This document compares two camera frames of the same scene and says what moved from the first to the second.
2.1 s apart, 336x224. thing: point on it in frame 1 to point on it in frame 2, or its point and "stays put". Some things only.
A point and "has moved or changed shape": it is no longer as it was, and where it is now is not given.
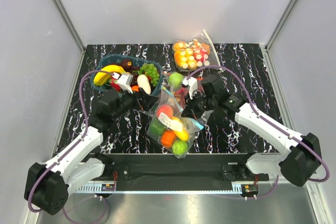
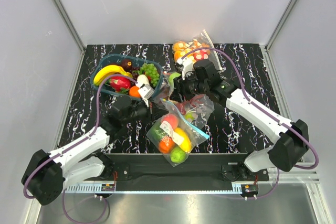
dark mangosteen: (127, 64) stays put
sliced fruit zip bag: (192, 54) stays put
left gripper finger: (148, 102) to (158, 112)
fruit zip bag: (170, 127) has moved or changed shape
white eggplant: (143, 82) stays put
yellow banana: (101, 77) stays put
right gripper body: (202, 103) to (191, 86)
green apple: (176, 79) stays put
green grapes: (150, 70) stays put
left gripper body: (127, 102) to (141, 112)
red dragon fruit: (114, 84) stays put
